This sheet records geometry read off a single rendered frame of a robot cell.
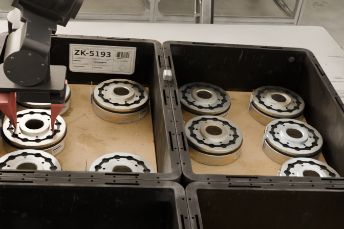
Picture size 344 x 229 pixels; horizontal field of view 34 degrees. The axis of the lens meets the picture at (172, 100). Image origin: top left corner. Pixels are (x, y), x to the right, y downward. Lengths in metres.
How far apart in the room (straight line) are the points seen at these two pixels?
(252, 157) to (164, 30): 0.74
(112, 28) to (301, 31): 0.58
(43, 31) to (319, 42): 1.11
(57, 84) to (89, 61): 0.23
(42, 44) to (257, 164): 0.43
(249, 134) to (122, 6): 2.48
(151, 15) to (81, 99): 1.98
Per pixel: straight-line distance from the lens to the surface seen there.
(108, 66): 1.09
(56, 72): 0.89
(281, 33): 1.73
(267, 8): 3.71
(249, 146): 1.01
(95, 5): 3.43
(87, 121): 1.01
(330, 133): 1.01
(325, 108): 1.04
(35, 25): 0.77
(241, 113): 1.09
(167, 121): 0.86
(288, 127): 1.01
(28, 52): 0.75
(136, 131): 1.00
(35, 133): 0.93
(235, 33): 1.68
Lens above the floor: 1.43
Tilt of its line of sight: 33 degrees down
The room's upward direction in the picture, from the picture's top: 8 degrees clockwise
